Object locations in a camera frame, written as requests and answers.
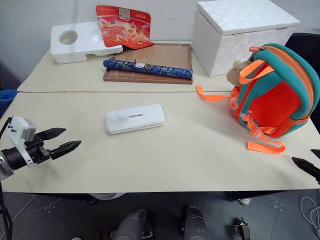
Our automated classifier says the black table base bar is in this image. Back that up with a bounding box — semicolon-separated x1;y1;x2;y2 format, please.
226;189;320;203
31;192;99;206

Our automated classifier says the blue plastic bin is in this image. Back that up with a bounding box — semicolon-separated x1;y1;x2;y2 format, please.
0;89;19;119

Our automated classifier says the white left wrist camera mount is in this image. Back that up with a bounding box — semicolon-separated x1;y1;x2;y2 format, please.
6;115;38;169

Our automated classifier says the black chair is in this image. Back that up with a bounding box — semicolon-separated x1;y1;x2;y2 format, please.
284;32;320;76

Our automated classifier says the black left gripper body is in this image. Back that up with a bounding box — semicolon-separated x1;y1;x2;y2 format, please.
24;135;53;165

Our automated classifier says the orange and teal backpack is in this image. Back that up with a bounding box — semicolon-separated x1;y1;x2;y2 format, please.
196;42;320;155

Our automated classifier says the white rectangular case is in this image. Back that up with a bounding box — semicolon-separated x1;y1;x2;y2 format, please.
104;103;166;135

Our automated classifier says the blue patterned scroll roll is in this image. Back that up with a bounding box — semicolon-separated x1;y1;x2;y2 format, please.
102;58;194;81

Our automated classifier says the small black floor device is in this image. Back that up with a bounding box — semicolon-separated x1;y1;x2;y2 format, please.
234;217;251;239

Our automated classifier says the white woven storage box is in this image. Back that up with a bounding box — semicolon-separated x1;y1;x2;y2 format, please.
191;0;302;78

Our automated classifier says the white floor cable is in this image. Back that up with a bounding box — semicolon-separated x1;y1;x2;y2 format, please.
299;195;320;236

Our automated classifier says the dark grey rounded shape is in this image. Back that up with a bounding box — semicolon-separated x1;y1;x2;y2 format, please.
179;204;216;240
113;209;156;240

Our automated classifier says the red printed advertising fan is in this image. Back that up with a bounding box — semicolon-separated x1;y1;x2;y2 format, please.
95;4;155;50

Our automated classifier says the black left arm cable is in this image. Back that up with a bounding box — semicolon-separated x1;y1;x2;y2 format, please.
0;116;14;240

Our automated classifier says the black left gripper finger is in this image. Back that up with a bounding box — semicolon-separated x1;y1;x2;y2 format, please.
49;140;82;160
36;127;67;142

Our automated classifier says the brown wooden picture frame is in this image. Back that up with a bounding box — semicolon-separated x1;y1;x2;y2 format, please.
102;42;194;86

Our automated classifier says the white foam packaging block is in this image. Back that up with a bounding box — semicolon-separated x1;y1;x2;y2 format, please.
50;21;124;65

